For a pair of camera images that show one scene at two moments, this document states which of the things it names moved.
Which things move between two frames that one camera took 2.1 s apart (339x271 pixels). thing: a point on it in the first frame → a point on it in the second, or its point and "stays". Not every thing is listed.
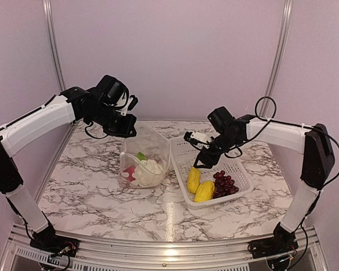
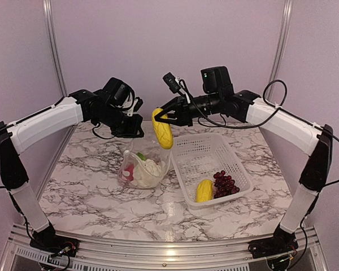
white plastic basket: [184, 154] stays
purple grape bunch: [224, 185] stays
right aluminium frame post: [281, 48] stays
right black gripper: [205, 156] → [181, 105]
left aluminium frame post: [49, 18] stays
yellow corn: [194, 180] → [163, 130]
